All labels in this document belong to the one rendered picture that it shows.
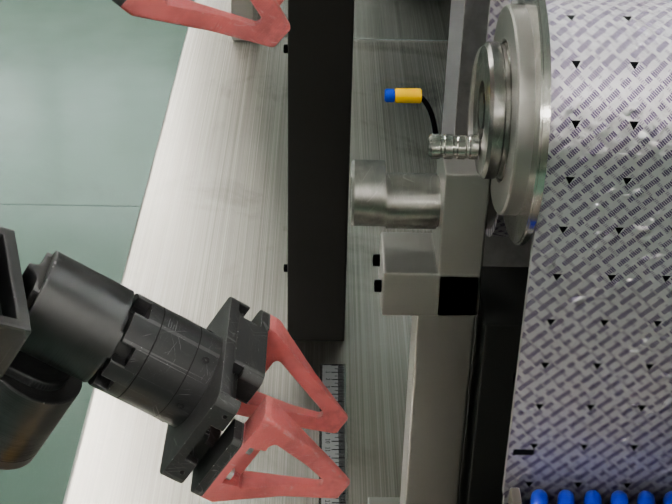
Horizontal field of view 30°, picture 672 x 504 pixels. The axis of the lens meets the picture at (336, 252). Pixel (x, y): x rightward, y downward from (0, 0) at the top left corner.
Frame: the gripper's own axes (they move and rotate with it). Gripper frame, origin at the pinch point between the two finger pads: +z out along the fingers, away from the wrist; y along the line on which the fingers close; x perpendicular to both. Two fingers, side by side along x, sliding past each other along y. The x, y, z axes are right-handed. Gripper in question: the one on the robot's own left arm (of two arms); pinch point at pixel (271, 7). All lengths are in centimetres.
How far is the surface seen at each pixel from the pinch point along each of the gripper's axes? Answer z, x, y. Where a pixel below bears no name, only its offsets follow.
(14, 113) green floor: 18, -152, -264
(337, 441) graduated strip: 29.5, -28.3, -14.2
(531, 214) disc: 15.9, 2.1, 6.4
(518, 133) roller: 12.6, 4.6, 5.3
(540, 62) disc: 10.9, 8.0, 4.8
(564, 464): 29.9, -8.6, 5.8
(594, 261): 20.8, 2.2, 5.9
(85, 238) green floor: 43, -132, -196
